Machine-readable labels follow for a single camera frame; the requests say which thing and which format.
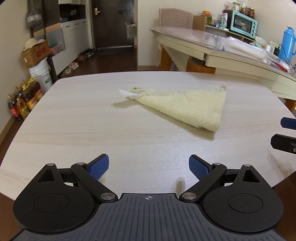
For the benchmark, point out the teal toaster oven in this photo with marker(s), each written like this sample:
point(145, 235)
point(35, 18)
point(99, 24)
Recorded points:
point(241, 24)

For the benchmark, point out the blue thermos jug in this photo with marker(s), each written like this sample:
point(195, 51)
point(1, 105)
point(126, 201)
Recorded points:
point(287, 45)

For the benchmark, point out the white plastic bucket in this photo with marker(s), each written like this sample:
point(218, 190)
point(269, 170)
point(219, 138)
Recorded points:
point(41, 73)

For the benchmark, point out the cream yellow towel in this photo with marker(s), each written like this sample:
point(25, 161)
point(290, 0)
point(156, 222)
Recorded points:
point(201, 108)

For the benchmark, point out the cardboard box with hat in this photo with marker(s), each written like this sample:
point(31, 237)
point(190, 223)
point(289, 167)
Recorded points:
point(33, 56)

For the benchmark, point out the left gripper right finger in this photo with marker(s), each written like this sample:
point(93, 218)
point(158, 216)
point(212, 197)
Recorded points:
point(209, 176)

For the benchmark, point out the cream dining table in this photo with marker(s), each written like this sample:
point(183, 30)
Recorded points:
point(181, 44)

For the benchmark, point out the grey hanging bag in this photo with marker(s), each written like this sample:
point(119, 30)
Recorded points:
point(34, 15)

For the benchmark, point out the dark wooden door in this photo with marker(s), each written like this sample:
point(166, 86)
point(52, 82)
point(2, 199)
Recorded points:
point(110, 19)

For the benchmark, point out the straw hat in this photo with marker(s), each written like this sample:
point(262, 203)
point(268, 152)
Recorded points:
point(31, 43)

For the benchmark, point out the cooking oil bottles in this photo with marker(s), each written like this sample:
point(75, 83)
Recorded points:
point(24, 99)

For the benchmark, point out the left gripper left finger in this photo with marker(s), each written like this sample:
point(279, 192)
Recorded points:
point(88, 176)

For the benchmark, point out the patterned chair back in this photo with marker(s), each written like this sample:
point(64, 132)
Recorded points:
point(172, 17)

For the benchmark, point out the white grey cabinet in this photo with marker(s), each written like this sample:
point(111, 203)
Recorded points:
point(65, 28)

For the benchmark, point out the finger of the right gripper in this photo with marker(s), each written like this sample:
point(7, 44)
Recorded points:
point(283, 143)
point(289, 123)

